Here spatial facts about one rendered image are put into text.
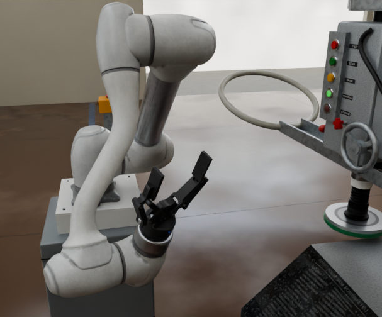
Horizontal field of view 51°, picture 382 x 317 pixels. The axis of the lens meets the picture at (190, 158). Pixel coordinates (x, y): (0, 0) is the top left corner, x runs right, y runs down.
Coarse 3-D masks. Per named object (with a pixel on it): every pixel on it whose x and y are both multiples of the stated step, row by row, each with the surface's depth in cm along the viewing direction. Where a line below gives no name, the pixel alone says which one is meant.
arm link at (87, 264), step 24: (120, 72) 98; (120, 96) 99; (120, 120) 99; (120, 144) 98; (96, 168) 95; (96, 192) 94; (72, 216) 92; (72, 240) 90; (96, 240) 91; (48, 264) 88; (72, 264) 87; (96, 264) 89; (120, 264) 93; (48, 288) 89; (72, 288) 87; (96, 288) 90
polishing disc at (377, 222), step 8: (328, 208) 149; (336, 208) 149; (344, 208) 149; (368, 208) 149; (328, 216) 143; (336, 216) 143; (344, 216) 143; (376, 216) 143; (336, 224) 138; (344, 224) 138; (352, 224) 138; (360, 224) 138; (368, 224) 138; (376, 224) 138; (352, 232) 135; (360, 232) 134; (368, 232) 134; (376, 232) 134
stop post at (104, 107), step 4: (100, 96) 242; (104, 96) 242; (100, 100) 233; (104, 100) 233; (108, 100) 233; (100, 104) 233; (104, 104) 234; (108, 104) 234; (100, 108) 234; (104, 108) 234; (108, 108) 235; (100, 112) 235; (104, 112) 235; (108, 112) 236; (104, 116) 238; (108, 116) 239; (112, 116) 239; (104, 120) 239; (108, 120) 239; (112, 120) 240; (104, 124) 240; (108, 124) 240; (112, 124) 241; (108, 128) 241
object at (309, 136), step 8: (280, 120) 173; (304, 120) 174; (288, 128) 167; (296, 128) 162; (304, 128) 175; (312, 128) 170; (296, 136) 162; (304, 136) 157; (312, 136) 153; (320, 136) 165; (304, 144) 158; (312, 144) 153; (320, 144) 148; (320, 152) 149; (328, 152) 145; (336, 160) 141; (352, 160) 133; (376, 168) 125; (360, 176) 131; (368, 176) 127; (376, 176) 124; (376, 184) 124
